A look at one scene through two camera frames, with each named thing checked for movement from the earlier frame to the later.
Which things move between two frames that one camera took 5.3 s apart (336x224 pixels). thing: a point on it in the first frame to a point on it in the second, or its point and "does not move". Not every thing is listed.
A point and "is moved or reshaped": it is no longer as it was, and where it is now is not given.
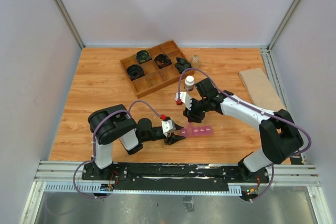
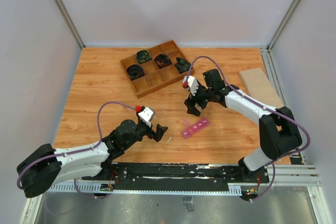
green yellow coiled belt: [143, 56] does not move
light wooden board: [260, 91] does not move
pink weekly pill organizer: [197, 130] is moved or reshaped
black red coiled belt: [162, 60] does not move
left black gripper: [174, 138] to [158, 134]
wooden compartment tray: [155, 68] does not move
